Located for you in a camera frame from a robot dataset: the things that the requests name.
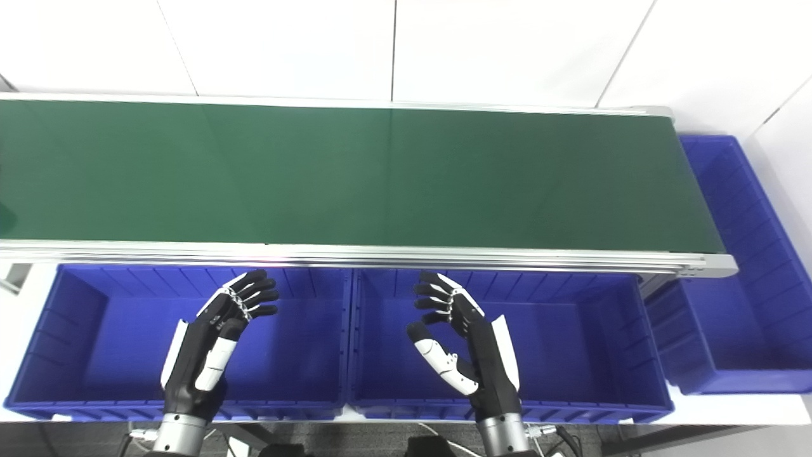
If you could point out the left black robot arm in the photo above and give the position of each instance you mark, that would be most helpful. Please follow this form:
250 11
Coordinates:
179 435

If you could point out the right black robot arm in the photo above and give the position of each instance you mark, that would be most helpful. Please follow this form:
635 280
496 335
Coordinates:
504 435

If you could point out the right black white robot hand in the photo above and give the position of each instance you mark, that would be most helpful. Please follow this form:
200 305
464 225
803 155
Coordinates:
488 368

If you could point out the green conveyor belt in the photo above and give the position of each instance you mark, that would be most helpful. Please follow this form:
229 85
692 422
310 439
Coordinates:
355 178

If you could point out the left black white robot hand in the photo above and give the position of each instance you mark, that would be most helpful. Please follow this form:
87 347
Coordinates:
190 362

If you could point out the aluminium conveyor support leg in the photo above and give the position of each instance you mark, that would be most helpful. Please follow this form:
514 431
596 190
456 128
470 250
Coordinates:
656 284
14 278

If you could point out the large blue plastic bin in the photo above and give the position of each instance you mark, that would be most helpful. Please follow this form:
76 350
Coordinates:
736 304
120 343
571 349

